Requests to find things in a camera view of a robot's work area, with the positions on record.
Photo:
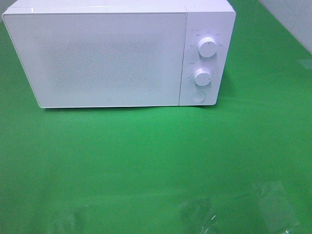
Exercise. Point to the round microwave door button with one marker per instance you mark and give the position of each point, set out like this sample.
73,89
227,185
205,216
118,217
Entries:
198,96

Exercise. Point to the white microwave knob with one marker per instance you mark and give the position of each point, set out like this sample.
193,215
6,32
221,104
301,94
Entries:
202,77
207,46

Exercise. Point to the white microwave door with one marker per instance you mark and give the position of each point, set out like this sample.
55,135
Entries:
100,60

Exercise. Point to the white microwave oven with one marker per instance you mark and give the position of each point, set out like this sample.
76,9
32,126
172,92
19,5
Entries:
213,18

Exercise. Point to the clear tape patch right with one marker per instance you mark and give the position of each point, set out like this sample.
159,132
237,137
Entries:
276,208

